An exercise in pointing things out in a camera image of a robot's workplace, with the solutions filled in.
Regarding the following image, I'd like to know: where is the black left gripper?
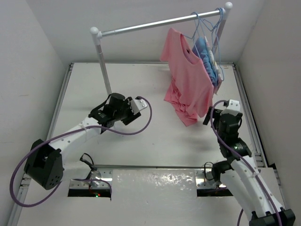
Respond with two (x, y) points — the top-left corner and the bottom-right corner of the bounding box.
(113, 97), (140, 124)

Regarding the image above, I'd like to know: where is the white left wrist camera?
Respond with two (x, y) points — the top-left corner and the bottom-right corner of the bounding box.
(130, 97), (148, 115)

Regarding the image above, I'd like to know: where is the white foreground cover board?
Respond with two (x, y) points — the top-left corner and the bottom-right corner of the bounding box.
(17, 169), (241, 226)

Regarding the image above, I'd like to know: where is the patterned white garment on hanger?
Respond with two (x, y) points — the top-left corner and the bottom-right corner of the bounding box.
(204, 36), (224, 95)

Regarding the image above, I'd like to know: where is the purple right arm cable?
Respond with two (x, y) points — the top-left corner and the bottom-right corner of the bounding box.
(210, 100), (283, 226)

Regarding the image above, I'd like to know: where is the light blue wire hanger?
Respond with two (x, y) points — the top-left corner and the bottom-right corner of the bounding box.
(183, 12), (205, 43)

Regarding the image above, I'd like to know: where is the white clothes rack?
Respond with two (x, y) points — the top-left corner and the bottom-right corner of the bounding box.
(89, 1), (233, 95)

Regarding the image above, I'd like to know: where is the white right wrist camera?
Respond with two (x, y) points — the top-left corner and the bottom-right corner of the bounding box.
(224, 99), (241, 112)

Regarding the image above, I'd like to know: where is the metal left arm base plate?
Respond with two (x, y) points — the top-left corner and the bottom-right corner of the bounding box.
(69, 169), (113, 189)

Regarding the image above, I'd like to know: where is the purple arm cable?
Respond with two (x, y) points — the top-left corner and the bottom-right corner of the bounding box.
(210, 100), (283, 226)
(9, 95), (154, 208)

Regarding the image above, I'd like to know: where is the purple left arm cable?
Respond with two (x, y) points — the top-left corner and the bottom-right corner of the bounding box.
(9, 95), (154, 208)

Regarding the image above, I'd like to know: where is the pink t shirt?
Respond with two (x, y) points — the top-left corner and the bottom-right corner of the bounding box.
(160, 28), (214, 126)

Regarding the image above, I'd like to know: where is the blue hanger at rack end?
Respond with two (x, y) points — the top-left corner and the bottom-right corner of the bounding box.
(212, 7), (228, 81)

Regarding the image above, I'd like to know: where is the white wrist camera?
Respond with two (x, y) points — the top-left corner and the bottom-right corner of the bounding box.
(130, 97), (148, 115)
(224, 99), (241, 112)

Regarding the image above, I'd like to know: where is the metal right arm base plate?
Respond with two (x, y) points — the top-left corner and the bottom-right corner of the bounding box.
(195, 168), (226, 189)

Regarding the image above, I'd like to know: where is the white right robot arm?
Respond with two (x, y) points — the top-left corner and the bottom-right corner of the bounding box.
(203, 102), (296, 226)

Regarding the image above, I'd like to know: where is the blue t shirt on hanger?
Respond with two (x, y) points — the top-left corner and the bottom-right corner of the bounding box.
(192, 38), (217, 86)

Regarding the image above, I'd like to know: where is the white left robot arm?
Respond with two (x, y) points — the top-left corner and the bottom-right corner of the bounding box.
(24, 93), (148, 190)

